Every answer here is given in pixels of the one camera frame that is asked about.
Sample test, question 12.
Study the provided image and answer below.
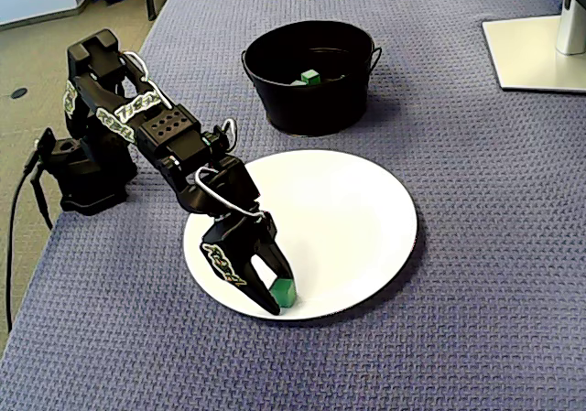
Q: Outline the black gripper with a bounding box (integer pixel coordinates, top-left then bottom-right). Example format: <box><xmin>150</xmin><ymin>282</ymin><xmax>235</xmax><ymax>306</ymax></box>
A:
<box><xmin>201</xmin><ymin>211</ymin><xmax>295</xmax><ymax>317</ymax></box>

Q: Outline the black metal bucket container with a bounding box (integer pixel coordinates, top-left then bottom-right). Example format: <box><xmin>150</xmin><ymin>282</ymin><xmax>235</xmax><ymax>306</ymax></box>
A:
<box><xmin>241</xmin><ymin>19</ymin><xmax>384</xmax><ymax>137</ymax></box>

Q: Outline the blue waffle cloth mat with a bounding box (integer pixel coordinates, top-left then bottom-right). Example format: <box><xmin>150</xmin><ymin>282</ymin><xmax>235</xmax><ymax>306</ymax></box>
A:
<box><xmin>0</xmin><ymin>0</ymin><xmax>586</xmax><ymax>411</ymax></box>

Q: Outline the short black cable loop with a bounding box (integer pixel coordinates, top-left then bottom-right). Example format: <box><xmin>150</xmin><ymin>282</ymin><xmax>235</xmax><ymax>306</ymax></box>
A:
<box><xmin>29</xmin><ymin>175</ymin><xmax>55</xmax><ymax>230</ymax></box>

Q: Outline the white monitor stand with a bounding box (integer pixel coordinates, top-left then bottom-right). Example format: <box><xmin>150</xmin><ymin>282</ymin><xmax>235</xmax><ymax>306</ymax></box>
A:
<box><xmin>481</xmin><ymin>0</ymin><xmax>586</xmax><ymax>94</ymax></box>

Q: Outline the white round plate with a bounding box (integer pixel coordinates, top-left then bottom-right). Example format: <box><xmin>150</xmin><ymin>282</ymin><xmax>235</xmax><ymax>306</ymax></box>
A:
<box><xmin>182</xmin><ymin>148</ymin><xmax>419</xmax><ymax>321</ymax></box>

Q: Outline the black plugged robot cable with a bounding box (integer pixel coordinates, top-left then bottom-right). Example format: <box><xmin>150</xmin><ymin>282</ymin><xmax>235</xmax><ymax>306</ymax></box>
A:
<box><xmin>5</xmin><ymin>152</ymin><xmax>40</xmax><ymax>334</ymax></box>

